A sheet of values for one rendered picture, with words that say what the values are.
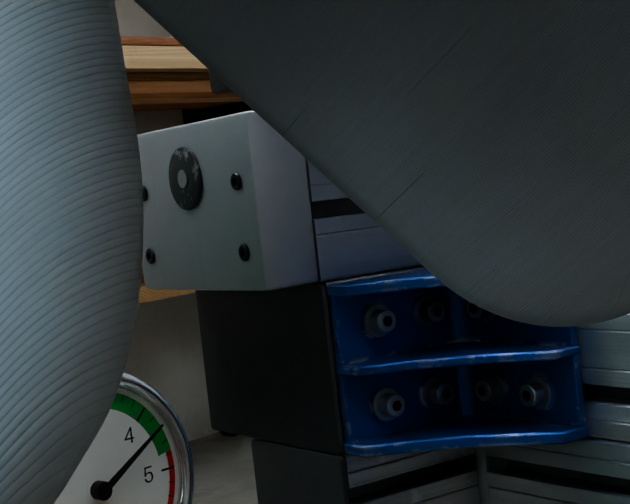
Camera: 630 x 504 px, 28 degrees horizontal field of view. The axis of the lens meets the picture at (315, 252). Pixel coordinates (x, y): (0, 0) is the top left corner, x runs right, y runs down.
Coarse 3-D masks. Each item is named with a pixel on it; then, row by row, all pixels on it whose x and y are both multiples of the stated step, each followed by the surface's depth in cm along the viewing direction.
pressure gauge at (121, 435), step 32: (128, 384) 33; (128, 416) 34; (160, 416) 34; (96, 448) 33; (128, 448) 34; (160, 448) 34; (96, 480) 33; (128, 480) 34; (160, 480) 34; (192, 480) 35
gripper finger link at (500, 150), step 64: (192, 0) 8; (256, 0) 8; (320, 0) 8; (384, 0) 7; (448, 0) 7; (512, 0) 7; (576, 0) 6; (256, 64) 8; (320, 64) 8; (384, 64) 7; (448, 64) 7; (512, 64) 7; (576, 64) 6; (320, 128) 8; (384, 128) 7; (448, 128) 7; (512, 128) 7; (576, 128) 7; (384, 192) 7; (448, 192) 7; (512, 192) 7; (576, 192) 7; (448, 256) 7; (512, 256) 7; (576, 256) 7; (576, 320) 7
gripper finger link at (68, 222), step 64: (0, 0) 3; (64, 0) 3; (0, 64) 3; (64, 64) 3; (0, 128) 3; (64, 128) 3; (128, 128) 3; (0, 192) 3; (64, 192) 3; (128, 192) 3; (0, 256) 3; (64, 256) 3; (128, 256) 3; (0, 320) 3; (64, 320) 3; (128, 320) 3; (0, 384) 3; (64, 384) 3; (0, 448) 3; (64, 448) 3
